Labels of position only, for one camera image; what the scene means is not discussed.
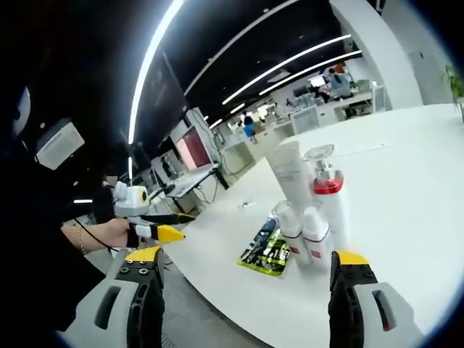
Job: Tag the small white skincare bottle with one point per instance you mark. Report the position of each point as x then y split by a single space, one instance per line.
290 232
317 239

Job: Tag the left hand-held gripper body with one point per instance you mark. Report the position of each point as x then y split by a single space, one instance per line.
130 201

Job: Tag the person's black clothing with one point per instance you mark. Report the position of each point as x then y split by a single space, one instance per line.
36 235

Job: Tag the tall red-collared skincare bottle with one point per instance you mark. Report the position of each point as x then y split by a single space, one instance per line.
337 217

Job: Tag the person's left hand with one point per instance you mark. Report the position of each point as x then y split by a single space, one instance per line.
116 232

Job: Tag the long ceiling light strip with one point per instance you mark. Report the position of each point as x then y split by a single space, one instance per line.
148 61

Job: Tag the potted green plant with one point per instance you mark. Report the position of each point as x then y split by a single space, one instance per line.
456 87

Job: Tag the white skincare tube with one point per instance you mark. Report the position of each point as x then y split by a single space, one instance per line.
290 170

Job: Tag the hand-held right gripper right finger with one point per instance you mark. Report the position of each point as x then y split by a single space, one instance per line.
348 290

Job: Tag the white ceiling air conditioner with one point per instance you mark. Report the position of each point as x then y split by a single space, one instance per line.
59 146

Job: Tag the green black snack packet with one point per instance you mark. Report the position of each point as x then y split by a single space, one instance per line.
264 253

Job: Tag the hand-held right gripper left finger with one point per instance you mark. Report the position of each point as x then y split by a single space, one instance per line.
145 290

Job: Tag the white chest-worn device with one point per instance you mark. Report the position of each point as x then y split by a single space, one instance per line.
23 112

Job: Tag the white square pillar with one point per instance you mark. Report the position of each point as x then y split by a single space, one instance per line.
377 54

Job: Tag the curved ceiling light strip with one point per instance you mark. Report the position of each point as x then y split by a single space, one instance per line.
290 67
311 71

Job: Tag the red screen monitor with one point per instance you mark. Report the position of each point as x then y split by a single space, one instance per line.
194 146

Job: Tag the white mesh office chair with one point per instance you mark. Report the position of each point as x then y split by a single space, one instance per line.
188 290

